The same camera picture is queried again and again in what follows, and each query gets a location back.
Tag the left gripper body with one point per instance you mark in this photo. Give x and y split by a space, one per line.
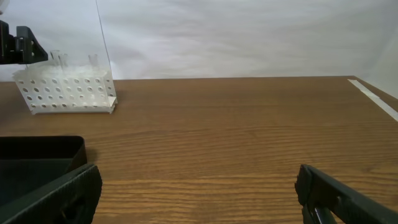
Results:
6 46

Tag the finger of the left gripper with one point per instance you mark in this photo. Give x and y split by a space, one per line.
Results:
34 51

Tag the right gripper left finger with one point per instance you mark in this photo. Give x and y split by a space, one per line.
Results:
46 205

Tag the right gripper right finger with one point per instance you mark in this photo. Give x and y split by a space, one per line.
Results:
342 202

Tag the clear test tube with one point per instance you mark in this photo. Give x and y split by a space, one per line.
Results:
54 57
64 60
20 43
93 61

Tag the black tray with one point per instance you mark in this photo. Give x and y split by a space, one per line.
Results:
34 155

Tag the white test tube rack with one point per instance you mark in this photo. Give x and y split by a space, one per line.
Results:
65 93

